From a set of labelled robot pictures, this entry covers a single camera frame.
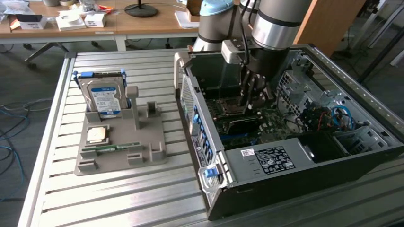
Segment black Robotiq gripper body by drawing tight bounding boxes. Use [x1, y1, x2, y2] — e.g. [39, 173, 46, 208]
[246, 47, 291, 79]

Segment green graphics card with bracket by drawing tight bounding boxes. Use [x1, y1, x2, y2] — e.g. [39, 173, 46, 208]
[218, 117, 264, 137]

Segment CPU socket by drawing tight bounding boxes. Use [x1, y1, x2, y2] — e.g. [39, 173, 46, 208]
[218, 97, 250, 116]

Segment perforated metal drive cage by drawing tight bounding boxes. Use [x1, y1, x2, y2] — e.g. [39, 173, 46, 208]
[276, 70, 326, 119]

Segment installed black RAM sticks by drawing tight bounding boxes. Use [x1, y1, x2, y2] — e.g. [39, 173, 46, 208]
[214, 113, 263, 121]

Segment green motherboard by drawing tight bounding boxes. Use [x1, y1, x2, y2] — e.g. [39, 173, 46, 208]
[204, 87, 295, 151]

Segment blue expansion slot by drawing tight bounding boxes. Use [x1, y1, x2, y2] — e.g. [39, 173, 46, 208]
[220, 133, 252, 140]

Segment wooden cabinet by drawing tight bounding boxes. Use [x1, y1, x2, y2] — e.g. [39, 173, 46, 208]
[270, 0, 367, 57]

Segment grey power supply unit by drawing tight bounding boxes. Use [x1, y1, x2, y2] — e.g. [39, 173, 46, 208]
[226, 138, 316, 183]

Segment white paper stack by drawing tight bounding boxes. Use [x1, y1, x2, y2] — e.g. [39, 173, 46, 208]
[175, 11, 200, 29]

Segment metal disk bay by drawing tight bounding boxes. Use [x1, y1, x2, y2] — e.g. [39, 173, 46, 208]
[334, 126, 390, 156]

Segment blue case latch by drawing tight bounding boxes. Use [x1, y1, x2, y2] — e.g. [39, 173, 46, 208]
[203, 166, 222, 178]

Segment black open PC case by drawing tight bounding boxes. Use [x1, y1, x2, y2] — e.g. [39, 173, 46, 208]
[175, 44, 404, 222]

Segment hard disk in blue caddy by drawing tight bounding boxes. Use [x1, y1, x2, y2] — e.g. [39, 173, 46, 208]
[72, 68, 131, 119]

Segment black round lamp base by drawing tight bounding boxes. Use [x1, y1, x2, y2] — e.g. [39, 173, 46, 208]
[124, 0, 159, 18]

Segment grey plastic parts rack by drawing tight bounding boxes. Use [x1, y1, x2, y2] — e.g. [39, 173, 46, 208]
[75, 85, 170, 177]

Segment green RAM stick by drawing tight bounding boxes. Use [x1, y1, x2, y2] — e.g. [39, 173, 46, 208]
[83, 141, 142, 152]

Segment silver CPU chip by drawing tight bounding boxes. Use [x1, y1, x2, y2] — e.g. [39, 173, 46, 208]
[86, 127, 108, 144]

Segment small white labelled box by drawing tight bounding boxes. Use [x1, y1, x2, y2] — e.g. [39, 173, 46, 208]
[84, 13, 107, 28]

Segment white box with tape roll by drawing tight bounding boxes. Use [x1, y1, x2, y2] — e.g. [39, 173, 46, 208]
[56, 11, 87, 32]

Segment long wooden desk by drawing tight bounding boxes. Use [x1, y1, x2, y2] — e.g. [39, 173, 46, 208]
[0, 0, 290, 45]

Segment white box with black insert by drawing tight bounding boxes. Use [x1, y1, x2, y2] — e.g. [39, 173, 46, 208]
[15, 14, 48, 30]

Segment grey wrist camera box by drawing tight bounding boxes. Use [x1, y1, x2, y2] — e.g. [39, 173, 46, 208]
[220, 40, 251, 65]

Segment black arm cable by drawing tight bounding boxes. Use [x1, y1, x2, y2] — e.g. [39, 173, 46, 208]
[238, 0, 254, 65]

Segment blue SATA wire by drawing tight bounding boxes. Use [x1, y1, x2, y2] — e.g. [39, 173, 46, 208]
[331, 105, 356, 131]

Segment white floor cable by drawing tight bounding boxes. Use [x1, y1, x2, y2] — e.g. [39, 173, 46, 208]
[0, 98, 54, 112]

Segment blue floor cable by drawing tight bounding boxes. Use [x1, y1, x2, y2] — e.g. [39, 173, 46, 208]
[0, 104, 31, 202]

